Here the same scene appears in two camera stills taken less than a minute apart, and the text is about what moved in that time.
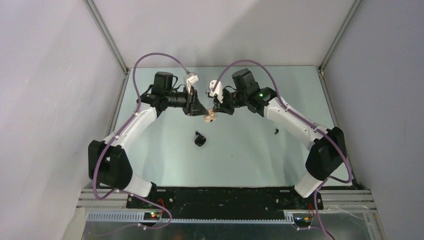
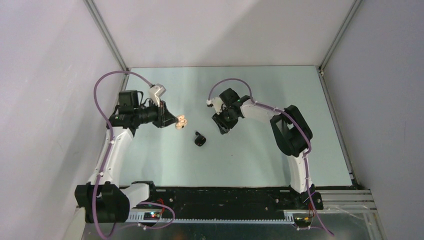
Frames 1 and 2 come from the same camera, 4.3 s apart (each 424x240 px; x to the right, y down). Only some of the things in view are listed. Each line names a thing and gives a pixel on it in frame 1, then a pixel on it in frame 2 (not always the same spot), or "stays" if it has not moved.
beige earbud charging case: (210, 117) → (182, 122)
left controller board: (151, 216) stays
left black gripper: (193, 106) → (165, 118)
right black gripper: (225, 109) → (224, 126)
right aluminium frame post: (340, 35) stays
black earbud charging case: (200, 140) stays
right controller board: (302, 221) stays
